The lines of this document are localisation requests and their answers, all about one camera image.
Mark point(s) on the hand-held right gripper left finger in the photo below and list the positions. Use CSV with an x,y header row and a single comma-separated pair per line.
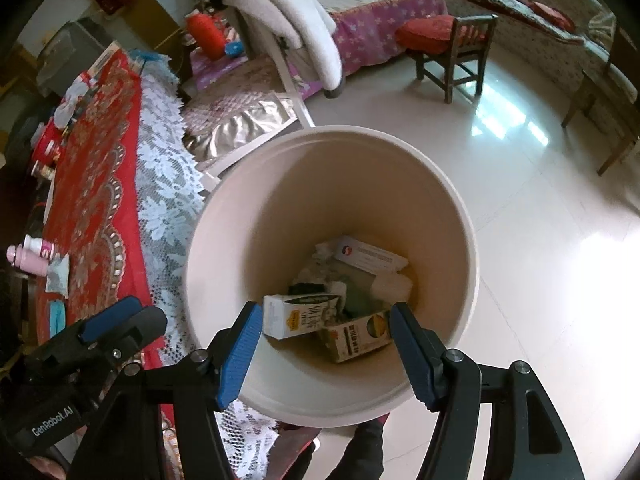
x,y
240,355

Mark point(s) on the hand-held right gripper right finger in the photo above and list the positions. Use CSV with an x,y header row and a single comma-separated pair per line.
x,y
415,360

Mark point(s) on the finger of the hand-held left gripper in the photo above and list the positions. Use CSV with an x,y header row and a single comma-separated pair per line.
x,y
115,316
145,327

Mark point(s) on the blue face mask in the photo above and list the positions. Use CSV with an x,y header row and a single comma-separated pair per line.
x,y
57,316

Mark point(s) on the cream round bin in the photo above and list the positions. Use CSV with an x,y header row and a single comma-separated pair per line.
x,y
240,200

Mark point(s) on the white crumpled tissue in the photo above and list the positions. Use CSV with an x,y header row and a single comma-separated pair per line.
x,y
57,274

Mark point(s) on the white milk carton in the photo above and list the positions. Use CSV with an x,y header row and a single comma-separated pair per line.
x,y
300,316

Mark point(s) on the white bottle pink label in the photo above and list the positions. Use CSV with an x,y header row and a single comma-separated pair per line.
x,y
39,245

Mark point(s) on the person's dark clothing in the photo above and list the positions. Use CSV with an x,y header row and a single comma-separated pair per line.
x,y
360,452

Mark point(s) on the white flat box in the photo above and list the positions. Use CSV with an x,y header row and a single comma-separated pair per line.
x,y
372,256

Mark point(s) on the white lace tablecloth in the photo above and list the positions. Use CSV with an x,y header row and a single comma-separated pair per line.
x,y
165,200

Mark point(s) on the red plastic basin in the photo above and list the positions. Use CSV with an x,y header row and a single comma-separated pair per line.
x,y
47,140

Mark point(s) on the silver foil bag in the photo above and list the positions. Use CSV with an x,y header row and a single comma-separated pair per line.
x,y
235,127

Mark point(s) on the blue fringed cloth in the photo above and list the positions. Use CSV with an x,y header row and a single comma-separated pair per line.
x,y
155,66

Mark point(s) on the pink floral cloth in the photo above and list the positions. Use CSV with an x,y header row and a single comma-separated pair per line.
x,y
220,76

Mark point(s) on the grey box appliance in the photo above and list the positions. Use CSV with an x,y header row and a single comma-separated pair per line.
x,y
70,47

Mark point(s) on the red thermos flask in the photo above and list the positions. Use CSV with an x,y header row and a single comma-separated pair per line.
x,y
205,35

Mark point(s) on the small wooden chair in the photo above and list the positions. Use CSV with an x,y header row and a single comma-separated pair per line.
x,y
465,67

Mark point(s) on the wooden stool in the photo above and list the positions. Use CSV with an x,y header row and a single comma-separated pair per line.
x,y
595,105

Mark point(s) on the red seat cushion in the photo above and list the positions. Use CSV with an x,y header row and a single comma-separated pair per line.
x,y
430,35

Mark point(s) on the bed with purple sheet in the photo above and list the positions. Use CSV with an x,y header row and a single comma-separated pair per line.
x,y
370,25

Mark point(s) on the white folding chair with blanket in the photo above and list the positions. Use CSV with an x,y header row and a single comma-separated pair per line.
x,y
295,20

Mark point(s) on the patterned sofa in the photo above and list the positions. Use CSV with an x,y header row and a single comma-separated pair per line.
x,y
565,45

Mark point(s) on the white metal frame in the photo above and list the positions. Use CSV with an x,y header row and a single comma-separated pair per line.
x,y
292,95

